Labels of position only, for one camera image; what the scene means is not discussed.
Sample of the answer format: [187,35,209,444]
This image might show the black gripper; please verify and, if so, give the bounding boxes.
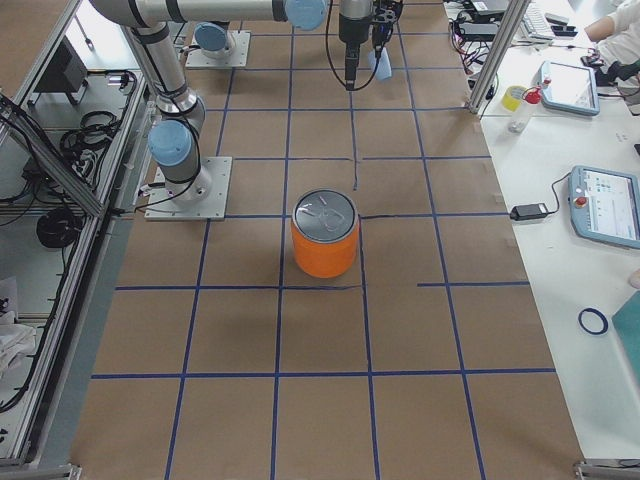
[371,0,404,62]

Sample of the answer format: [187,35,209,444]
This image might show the light blue cup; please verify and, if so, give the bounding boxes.
[368,47,393,82]

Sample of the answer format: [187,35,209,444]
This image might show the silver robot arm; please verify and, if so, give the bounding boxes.
[90,1,403,208]
[194,22,235,58]

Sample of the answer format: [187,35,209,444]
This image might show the person's hand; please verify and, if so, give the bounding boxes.
[628,270,640,289]

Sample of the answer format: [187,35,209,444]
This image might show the yellow tape roll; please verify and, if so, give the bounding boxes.
[501,85,527,112]

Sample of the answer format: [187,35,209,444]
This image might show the clear bottle with red cap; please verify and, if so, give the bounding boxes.
[507,86,543,134]

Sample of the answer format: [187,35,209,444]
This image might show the orange can with silver lid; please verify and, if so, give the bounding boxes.
[291,189,359,278]

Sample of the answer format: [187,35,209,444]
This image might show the black power adapter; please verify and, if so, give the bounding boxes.
[509,203,549,221]

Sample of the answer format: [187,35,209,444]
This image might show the teach pendant near edge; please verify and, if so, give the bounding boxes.
[568,165,639,249]

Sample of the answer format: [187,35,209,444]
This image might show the teal board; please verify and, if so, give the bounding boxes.
[612,291,640,377]

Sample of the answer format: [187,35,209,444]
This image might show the white crumpled cloth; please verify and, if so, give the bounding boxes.
[0,274,36,381]

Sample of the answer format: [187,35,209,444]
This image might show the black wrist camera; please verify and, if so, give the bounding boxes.
[339,0,374,91]

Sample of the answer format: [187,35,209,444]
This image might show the aluminium frame post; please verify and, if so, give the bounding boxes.
[467,0,530,114]

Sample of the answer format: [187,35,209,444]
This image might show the teach pendant near frame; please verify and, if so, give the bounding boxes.
[537,60,600,116]

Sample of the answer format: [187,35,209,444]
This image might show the blue tape ring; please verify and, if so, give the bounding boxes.
[578,308,609,335]

